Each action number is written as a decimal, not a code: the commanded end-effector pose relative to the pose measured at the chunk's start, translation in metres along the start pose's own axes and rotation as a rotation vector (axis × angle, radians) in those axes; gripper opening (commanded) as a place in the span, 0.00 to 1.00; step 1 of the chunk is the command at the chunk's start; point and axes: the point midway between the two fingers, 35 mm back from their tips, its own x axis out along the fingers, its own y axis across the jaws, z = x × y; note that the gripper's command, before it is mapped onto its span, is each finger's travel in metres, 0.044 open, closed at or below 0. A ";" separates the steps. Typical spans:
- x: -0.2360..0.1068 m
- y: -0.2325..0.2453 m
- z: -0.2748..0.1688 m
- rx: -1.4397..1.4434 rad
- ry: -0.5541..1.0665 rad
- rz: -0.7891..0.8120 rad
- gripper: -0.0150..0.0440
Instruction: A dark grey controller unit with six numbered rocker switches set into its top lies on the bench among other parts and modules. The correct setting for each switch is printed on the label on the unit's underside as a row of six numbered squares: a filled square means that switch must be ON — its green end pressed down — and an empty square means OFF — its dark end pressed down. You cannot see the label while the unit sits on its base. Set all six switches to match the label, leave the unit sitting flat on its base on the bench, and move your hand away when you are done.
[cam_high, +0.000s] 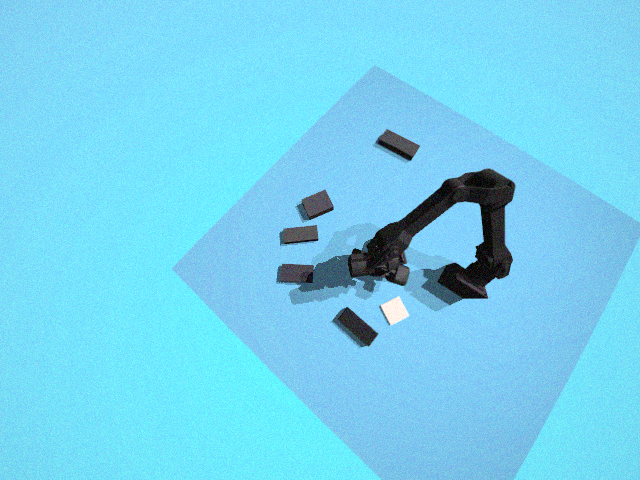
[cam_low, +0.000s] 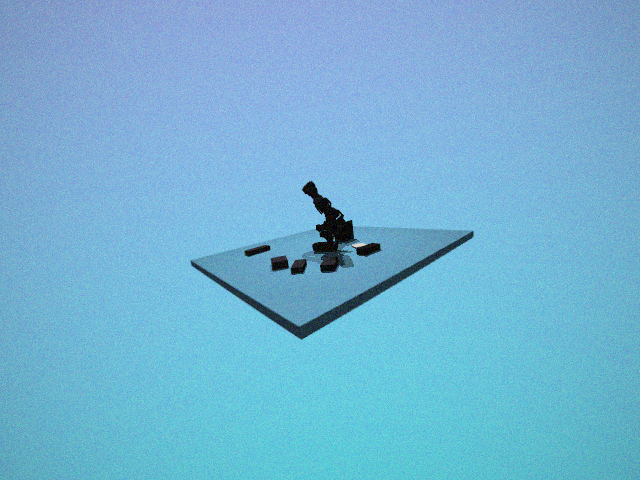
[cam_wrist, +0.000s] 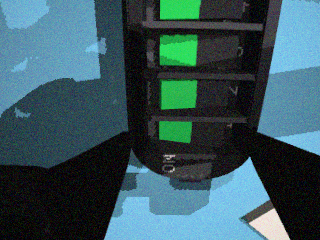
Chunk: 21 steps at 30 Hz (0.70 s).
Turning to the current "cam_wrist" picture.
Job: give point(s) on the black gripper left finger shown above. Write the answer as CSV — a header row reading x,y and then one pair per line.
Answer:
x,y
73,200

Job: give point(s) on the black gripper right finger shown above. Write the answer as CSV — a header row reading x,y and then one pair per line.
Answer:
x,y
291,178

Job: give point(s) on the dark grey controller unit with rocker switches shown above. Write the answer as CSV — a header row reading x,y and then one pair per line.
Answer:
x,y
196,73

